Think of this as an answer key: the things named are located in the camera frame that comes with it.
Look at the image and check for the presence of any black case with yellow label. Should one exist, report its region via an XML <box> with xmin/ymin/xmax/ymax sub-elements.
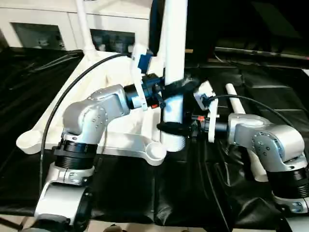
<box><xmin>149</xmin><ymin>0</ymin><xmax>218</xmax><ymax>67</ymax></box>

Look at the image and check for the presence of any white plastic table top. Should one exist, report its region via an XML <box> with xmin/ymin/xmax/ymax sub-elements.
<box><xmin>16</xmin><ymin>44</ymin><xmax>168</xmax><ymax>167</ymax></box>

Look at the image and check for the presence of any black mat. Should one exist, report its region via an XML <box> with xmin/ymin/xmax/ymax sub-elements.
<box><xmin>0</xmin><ymin>45</ymin><xmax>309</xmax><ymax>230</ymax></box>

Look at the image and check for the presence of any white cabinet with windows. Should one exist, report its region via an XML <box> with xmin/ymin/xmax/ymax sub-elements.
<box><xmin>0</xmin><ymin>0</ymin><xmax>151</xmax><ymax>52</ymax></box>

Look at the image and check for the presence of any silver metal bar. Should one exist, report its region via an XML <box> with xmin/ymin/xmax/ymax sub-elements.
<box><xmin>214</xmin><ymin>47</ymin><xmax>309</xmax><ymax>61</ymax></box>

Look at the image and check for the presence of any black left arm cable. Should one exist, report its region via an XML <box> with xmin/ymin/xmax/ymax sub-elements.
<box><xmin>38</xmin><ymin>52</ymin><xmax>136</xmax><ymax>171</ymax></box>

